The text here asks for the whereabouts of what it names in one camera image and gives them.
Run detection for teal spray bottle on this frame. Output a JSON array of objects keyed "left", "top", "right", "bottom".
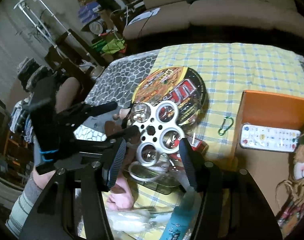
[{"left": 160, "top": 187, "right": 201, "bottom": 240}]

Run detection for snowman doll plaid dress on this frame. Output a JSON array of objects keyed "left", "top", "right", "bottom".
[{"left": 275, "top": 126, "right": 304, "bottom": 238}]

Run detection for white remote control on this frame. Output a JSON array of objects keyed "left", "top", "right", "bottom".
[{"left": 240, "top": 124, "right": 301, "bottom": 153}]

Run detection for white lotus-root shaped tray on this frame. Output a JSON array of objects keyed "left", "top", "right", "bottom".
[{"left": 132, "top": 100, "right": 185, "bottom": 166}]

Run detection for person left hand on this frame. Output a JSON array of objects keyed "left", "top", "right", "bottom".
[{"left": 32, "top": 167, "right": 56, "bottom": 190}]

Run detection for orange cardboard box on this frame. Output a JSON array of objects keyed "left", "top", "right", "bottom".
[{"left": 232, "top": 90, "right": 304, "bottom": 214}]

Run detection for red santa jar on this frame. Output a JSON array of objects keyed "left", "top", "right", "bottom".
[{"left": 169, "top": 137, "right": 209, "bottom": 161}]

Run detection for pink plush toy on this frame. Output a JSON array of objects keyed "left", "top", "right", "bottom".
[{"left": 106, "top": 173, "right": 134, "bottom": 211}]

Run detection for white fluffy item in bag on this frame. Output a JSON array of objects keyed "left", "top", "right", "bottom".
[{"left": 106, "top": 209, "right": 172, "bottom": 233}]

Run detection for grey patterned table mat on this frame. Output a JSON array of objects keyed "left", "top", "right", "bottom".
[{"left": 74, "top": 50, "right": 159, "bottom": 141}]

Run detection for green carabiner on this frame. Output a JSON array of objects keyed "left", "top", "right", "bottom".
[{"left": 218, "top": 116, "right": 234, "bottom": 136}]

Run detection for glass bottle wooden cap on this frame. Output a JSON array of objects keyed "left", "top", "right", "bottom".
[{"left": 112, "top": 103, "right": 151, "bottom": 124}]

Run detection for UFO instant noodle bowl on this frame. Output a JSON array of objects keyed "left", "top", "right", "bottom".
[{"left": 131, "top": 67, "right": 209, "bottom": 130}]

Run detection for yellow plaid tablecloth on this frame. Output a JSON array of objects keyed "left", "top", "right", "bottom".
[{"left": 149, "top": 43, "right": 304, "bottom": 166}]

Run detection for white clothes rack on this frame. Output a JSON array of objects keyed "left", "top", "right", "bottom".
[{"left": 13, "top": 0, "right": 91, "bottom": 58}]

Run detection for brown sofa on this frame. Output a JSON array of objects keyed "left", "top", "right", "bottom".
[{"left": 123, "top": 0, "right": 304, "bottom": 40}]

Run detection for white handled scissors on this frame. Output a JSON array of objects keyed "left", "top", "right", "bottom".
[{"left": 128, "top": 160, "right": 186, "bottom": 183}]

